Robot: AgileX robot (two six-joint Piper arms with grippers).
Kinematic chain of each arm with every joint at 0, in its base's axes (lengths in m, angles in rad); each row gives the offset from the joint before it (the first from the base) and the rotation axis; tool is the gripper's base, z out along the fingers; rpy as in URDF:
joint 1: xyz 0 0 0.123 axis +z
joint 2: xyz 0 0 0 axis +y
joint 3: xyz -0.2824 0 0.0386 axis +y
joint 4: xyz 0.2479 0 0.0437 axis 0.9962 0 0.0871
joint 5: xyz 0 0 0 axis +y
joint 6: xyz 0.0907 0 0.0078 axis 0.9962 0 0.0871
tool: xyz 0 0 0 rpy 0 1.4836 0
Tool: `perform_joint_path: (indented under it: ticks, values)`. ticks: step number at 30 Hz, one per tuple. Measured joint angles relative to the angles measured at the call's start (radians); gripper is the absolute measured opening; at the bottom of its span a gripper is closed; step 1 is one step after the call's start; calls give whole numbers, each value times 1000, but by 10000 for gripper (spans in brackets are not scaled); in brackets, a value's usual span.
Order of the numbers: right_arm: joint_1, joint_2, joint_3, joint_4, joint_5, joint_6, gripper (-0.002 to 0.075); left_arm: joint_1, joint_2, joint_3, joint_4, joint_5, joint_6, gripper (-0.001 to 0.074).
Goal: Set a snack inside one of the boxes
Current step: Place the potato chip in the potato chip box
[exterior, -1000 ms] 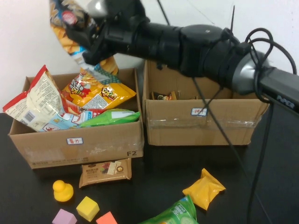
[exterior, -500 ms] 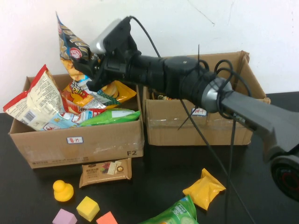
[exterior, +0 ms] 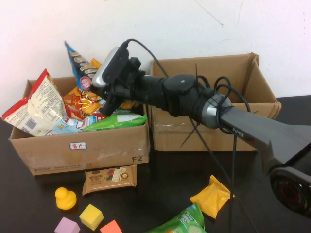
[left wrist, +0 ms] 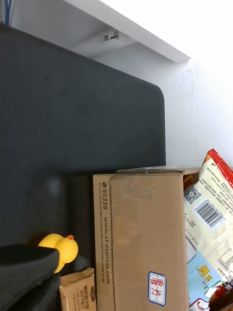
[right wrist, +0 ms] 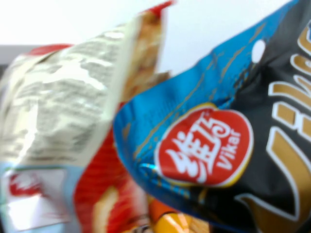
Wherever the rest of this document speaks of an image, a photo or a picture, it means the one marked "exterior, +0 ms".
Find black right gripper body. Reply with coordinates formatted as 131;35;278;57
103;71;146;105

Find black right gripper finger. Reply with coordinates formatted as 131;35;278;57
100;96;122;117
90;83;109;98

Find blue black Vikar fries bag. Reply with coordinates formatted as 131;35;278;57
64;40;103;92

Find brown wafer biscuit packet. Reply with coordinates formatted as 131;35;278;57
82;164;138;196

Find plain yellow snack packet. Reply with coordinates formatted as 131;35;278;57
190;174;235;219

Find green snack bag white label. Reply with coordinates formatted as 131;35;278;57
84;113;148;133

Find light blue snack bag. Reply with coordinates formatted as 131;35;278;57
46;114;110;136

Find orange yellow chip bag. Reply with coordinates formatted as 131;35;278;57
62;58;137;116

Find cardboard box with F2 print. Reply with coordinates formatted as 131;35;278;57
9;70;151;177

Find white label sticker red writing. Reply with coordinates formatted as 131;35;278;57
69;141;87;151

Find clear packing tape strip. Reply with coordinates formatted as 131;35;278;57
152;122;195;134

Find red and white chip bag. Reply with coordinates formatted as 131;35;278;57
1;68;71;138

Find taped cardboard box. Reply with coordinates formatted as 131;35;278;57
148;52;282;152

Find black zip tie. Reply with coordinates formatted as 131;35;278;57
179;118;204;149

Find yellow rubber duck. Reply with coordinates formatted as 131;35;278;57
54;186;78;210

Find yellow foam cube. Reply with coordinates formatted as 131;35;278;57
79;203;104;231

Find orange foam cube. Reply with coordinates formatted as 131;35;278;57
99;219;123;233

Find purple foam cube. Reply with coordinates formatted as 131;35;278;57
54;216;81;233

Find green cucumber chip bag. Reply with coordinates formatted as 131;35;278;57
143;202;206;233

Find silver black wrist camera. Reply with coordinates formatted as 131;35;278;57
91;47;129;88

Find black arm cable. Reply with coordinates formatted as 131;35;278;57
198;75;258;233

